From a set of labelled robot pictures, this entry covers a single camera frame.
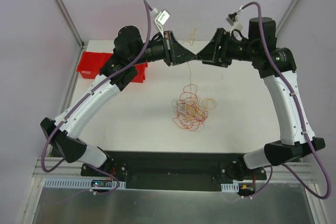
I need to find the aluminium frame post right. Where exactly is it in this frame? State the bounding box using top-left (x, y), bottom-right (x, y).
top-left (275, 0), bottom-right (301, 38)

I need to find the white tangled cable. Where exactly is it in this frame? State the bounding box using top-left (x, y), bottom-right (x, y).
top-left (172, 99), bottom-right (205, 120)

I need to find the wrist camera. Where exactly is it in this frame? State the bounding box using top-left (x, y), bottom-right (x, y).
top-left (150, 8), bottom-right (171, 33)
top-left (226, 11), bottom-right (243, 31)

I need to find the thin yellow cable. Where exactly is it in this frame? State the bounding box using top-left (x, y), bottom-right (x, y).
top-left (181, 27), bottom-right (197, 88)

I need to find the orange cable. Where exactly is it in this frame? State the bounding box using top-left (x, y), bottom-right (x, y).
top-left (171, 83), bottom-right (208, 132)

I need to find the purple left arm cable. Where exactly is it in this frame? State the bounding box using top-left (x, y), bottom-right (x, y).
top-left (41, 0), bottom-right (155, 174)

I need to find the white slotted cable duct right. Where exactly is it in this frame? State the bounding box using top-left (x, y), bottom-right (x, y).
top-left (220, 183), bottom-right (239, 193)

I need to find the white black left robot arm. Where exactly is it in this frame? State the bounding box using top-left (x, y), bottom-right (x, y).
top-left (40, 26), bottom-right (197, 176)

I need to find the red plastic bin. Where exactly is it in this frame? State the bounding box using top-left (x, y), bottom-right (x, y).
top-left (76, 51), bottom-right (148, 84)

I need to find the white slotted cable duct left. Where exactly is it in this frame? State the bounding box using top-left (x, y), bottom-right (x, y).
top-left (44, 178), bottom-right (126, 190)

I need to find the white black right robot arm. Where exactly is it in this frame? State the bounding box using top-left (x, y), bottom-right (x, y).
top-left (197, 17), bottom-right (325, 179)

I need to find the aluminium frame post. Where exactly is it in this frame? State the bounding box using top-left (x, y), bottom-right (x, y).
top-left (54, 0), bottom-right (85, 49)
top-left (275, 0), bottom-right (301, 38)

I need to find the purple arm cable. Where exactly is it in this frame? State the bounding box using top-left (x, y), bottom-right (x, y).
top-left (41, 0), bottom-right (155, 174)
top-left (240, 1), bottom-right (332, 199)

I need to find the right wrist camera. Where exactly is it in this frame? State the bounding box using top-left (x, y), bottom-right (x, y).
top-left (226, 11), bottom-right (243, 31)

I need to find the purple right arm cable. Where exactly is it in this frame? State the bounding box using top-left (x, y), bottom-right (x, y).
top-left (240, 1), bottom-right (332, 199)

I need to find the white slotted cable duct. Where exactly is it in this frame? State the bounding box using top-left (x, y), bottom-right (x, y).
top-left (220, 183), bottom-right (239, 193)
top-left (44, 178), bottom-right (126, 190)

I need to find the aluminium front rail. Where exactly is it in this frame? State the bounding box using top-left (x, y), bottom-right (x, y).
top-left (33, 157), bottom-right (85, 177)

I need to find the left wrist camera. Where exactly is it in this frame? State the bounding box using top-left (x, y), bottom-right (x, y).
top-left (150, 8), bottom-right (171, 33)

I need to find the aluminium frame post left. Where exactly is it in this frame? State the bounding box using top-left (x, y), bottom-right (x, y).
top-left (54, 0), bottom-right (85, 49)

